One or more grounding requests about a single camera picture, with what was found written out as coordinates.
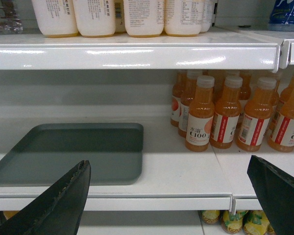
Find orange juice bottle barcode label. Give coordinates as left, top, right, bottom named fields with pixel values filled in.
left=236, top=77, right=276, bottom=152

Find yellow green can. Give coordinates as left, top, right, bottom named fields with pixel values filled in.
left=220, top=210, right=248, bottom=235

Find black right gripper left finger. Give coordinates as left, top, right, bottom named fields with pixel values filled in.
left=0, top=160, right=91, bottom=235

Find white upper shelf board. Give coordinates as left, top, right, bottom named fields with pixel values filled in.
left=0, top=27, right=281, bottom=71

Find orange juice bottle far right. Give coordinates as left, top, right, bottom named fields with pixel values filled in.
left=268, top=89, right=294, bottom=152

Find orange juice bottle red-striped label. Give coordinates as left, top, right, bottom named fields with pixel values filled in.
left=209, top=76, right=243, bottom=149

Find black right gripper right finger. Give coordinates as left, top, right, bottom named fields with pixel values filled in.
left=247, top=155, right=294, bottom=235

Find orange juice bottle peach label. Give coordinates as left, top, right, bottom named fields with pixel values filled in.
left=171, top=70, right=187, bottom=127

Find blue labelled water bottle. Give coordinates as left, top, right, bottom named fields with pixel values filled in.
left=268, top=0, right=294, bottom=32

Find grey rectangular serving tray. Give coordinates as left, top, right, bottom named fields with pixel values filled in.
left=0, top=123, right=144, bottom=187

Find white milky drink bottle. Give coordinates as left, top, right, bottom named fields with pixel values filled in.
left=164, top=0, right=204, bottom=37
left=73, top=0, right=116, bottom=38
left=32, top=0, right=78, bottom=38
left=123, top=0, right=165, bottom=38

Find orange juice bottle C100 label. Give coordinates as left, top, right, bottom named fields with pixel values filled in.
left=185, top=75, right=215, bottom=152

